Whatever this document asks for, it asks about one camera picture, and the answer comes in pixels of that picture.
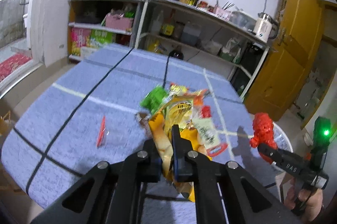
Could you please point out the green snack bag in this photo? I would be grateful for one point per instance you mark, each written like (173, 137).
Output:
(154, 98)

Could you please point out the yellow chip bag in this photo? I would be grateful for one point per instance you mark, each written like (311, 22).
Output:
(174, 135)

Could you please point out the dark soy sauce bottle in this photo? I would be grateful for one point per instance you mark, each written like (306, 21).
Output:
(176, 54)

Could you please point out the orange yellow noodle wrapper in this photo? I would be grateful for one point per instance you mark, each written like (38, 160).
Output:
(180, 90)

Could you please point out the white metal shelf unit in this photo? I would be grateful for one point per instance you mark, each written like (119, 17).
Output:
(216, 43)

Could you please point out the white rim trash bin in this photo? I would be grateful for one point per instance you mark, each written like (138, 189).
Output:
(281, 138)

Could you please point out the yellow wooden door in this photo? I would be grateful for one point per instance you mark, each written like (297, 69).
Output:
(287, 67)

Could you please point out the pale green snack packet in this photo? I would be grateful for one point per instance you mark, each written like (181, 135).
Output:
(207, 134)

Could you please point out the white electric kettle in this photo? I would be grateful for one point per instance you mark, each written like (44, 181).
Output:
(266, 28)

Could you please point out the person's right hand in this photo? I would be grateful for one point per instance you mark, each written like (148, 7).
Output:
(314, 201)

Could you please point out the red plastic bag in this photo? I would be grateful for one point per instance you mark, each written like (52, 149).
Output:
(263, 128)

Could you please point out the pink plastic basket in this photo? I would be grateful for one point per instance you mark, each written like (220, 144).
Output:
(118, 22)

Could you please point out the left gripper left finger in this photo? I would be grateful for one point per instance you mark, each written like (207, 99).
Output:
(108, 193)

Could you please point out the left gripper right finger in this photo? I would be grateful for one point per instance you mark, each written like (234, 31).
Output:
(227, 193)

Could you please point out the red flat packet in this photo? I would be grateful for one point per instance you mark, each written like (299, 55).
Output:
(205, 112)

